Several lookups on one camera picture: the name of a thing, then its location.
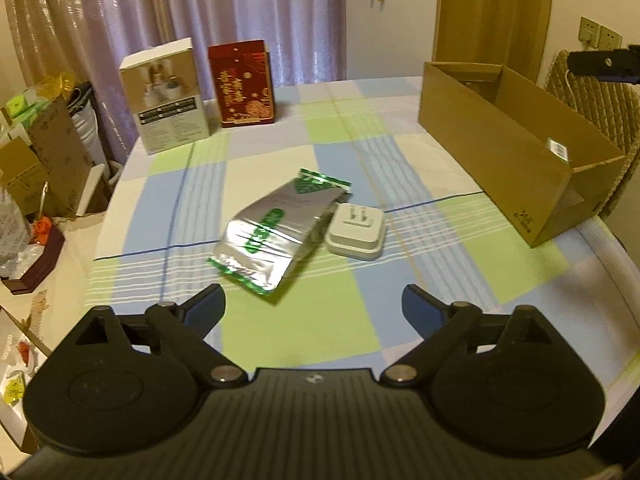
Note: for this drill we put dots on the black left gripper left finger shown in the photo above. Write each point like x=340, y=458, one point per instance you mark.
x=181, y=331

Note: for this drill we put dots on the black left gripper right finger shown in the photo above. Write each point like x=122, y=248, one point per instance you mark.
x=442, y=328

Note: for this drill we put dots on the silver green foil pouch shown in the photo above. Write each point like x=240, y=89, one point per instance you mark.
x=263, y=243

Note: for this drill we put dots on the white power adapter plug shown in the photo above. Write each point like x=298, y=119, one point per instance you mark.
x=356, y=231

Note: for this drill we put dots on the quilted tan chair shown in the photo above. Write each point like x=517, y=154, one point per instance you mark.
x=611, y=106

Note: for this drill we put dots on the brown cardboard box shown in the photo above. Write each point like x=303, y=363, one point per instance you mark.
x=544, y=166

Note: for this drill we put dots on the brown thick curtain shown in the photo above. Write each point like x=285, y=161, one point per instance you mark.
x=512, y=33

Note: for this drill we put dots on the dark wooden tray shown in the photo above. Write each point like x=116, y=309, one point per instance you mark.
x=40, y=269

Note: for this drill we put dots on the brown patterned paper bag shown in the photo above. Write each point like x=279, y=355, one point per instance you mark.
x=62, y=154

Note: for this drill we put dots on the white product box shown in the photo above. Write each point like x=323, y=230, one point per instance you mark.
x=164, y=96

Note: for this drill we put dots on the red gift box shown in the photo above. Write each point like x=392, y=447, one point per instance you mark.
x=241, y=74

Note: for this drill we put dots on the yellow plastic bag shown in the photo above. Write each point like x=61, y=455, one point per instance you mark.
x=51, y=87

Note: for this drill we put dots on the green white tissue box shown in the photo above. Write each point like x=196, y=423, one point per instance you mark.
x=24, y=108

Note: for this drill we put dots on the purple sheer curtain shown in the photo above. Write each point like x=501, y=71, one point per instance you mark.
x=90, y=38

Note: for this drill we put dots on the wall power socket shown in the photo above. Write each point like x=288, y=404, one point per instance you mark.
x=588, y=33

